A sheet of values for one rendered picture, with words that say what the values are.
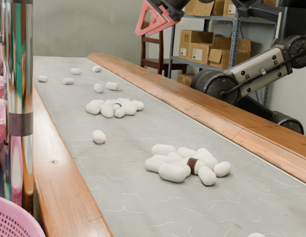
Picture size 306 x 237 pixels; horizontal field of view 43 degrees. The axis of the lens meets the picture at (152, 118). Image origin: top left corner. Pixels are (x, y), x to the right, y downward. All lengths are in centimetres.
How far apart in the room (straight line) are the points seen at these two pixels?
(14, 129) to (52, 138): 20
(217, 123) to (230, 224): 37
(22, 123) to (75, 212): 10
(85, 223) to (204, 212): 15
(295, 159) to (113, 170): 27
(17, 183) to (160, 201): 16
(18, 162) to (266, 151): 40
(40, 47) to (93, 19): 80
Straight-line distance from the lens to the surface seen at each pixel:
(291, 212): 49
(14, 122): 38
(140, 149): 63
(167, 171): 51
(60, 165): 49
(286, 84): 339
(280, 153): 64
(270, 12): 184
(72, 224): 36
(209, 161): 55
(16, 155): 39
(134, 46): 568
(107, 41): 554
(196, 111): 85
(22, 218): 37
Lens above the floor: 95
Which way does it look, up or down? 15 degrees down
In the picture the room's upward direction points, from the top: 5 degrees clockwise
